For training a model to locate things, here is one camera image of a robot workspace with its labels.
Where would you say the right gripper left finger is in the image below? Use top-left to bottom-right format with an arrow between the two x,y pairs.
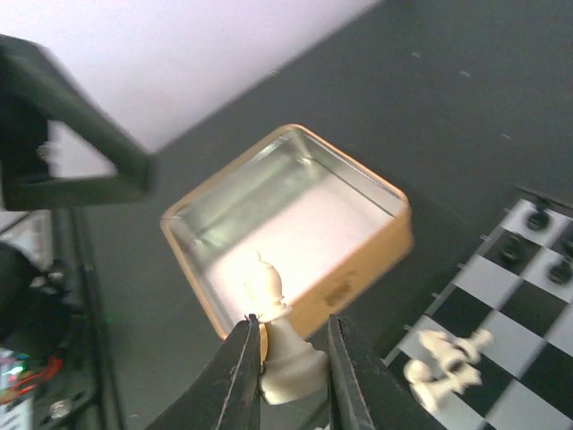
148,314 -> 261,430

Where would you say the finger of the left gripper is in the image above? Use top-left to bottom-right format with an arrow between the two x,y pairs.
1,35 -> 152,211

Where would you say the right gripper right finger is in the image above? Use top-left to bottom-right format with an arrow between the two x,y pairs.
326,314 -> 444,430

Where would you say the white chess bishop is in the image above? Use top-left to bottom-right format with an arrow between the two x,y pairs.
245,253 -> 329,405

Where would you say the gold metal tin tray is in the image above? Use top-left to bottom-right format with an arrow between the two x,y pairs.
160,124 -> 414,338

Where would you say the black and silver chessboard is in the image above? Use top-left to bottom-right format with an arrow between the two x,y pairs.
385,190 -> 572,429

